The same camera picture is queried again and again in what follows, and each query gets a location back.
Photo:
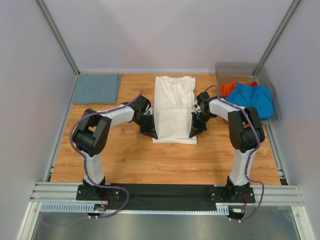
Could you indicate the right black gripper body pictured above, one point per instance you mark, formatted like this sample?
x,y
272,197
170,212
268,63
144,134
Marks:
x,y
204,117

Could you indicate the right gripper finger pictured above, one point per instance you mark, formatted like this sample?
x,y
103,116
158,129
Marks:
x,y
196,125
202,126

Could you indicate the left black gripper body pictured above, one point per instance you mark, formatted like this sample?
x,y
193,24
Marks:
x,y
141,120

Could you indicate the white t shirt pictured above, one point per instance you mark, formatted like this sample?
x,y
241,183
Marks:
x,y
174,100

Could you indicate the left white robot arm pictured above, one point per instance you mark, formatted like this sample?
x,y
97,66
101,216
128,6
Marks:
x,y
89,136

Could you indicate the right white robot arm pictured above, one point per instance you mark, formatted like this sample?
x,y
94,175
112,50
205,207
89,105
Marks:
x,y
245,133

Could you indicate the orange t shirt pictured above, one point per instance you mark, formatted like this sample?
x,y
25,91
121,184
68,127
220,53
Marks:
x,y
227,88

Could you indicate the folded grey-blue t shirt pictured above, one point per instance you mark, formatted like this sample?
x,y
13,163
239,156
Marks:
x,y
96,89

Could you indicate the red t shirt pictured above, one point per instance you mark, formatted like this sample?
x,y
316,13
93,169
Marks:
x,y
254,84

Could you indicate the blue t shirt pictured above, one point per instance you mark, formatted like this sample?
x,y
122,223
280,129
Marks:
x,y
259,97

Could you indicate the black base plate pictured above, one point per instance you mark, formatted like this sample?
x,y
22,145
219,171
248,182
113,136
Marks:
x,y
165,197

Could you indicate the right corner aluminium post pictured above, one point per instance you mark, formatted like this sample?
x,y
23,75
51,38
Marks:
x,y
293,7

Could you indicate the aluminium frame rail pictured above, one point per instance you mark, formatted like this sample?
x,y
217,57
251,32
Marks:
x,y
274,195

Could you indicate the slotted cable duct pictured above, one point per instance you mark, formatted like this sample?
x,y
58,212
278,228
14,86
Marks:
x,y
91,208

